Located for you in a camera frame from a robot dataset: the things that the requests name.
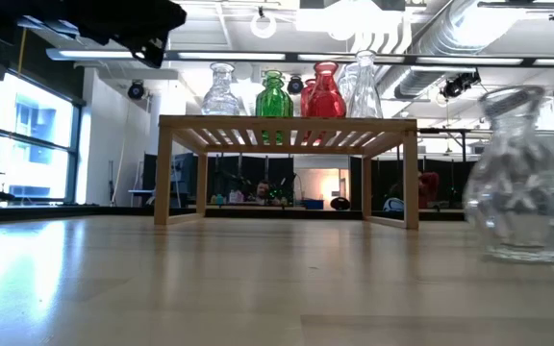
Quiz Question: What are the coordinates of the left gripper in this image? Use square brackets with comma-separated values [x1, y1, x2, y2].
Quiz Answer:
[77, 0, 188, 69]

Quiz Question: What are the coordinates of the small green ribbed vase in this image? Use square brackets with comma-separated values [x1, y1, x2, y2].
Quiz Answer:
[255, 70, 295, 117]

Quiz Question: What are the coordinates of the red cylindrical glass vase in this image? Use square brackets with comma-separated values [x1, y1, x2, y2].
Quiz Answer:
[299, 78, 315, 118]

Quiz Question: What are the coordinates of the red round glass vase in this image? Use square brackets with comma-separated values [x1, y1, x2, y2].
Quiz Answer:
[305, 61, 348, 119]

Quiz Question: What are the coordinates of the clear conical glass vase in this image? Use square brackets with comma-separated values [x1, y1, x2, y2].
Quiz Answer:
[347, 49, 384, 119]

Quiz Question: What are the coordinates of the wooden slatted shelf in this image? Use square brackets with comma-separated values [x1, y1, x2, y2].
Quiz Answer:
[152, 113, 419, 231]

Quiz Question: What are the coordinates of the long ceiling light bar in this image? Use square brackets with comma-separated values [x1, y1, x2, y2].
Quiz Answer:
[45, 47, 554, 68]

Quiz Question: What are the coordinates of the black track spotlight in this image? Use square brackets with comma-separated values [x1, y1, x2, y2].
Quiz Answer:
[439, 69, 483, 101]

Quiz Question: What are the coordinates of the large window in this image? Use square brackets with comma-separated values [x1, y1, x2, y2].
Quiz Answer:
[0, 71, 84, 212]

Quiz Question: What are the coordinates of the person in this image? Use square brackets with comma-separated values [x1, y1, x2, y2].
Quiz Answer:
[252, 179, 276, 207]
[416, 171, 441, 210]

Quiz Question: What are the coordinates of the black partition screen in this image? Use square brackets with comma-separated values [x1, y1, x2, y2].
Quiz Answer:
[141, 152, 480, 209]

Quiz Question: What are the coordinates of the white blue round object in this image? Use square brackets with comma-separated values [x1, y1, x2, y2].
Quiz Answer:
[382, 196, 405, 213]

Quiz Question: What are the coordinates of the black ceiling camera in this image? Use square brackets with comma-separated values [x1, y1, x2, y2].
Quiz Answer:
[286, 75, 306, 96]
[126, 80, 146, 101]

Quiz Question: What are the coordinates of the silver air duct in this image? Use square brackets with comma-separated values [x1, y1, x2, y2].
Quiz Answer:
[377, 0, 531, 114]

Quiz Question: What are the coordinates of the white ring lamp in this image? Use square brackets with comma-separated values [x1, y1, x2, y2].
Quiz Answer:
[250, 12, 278, 39]

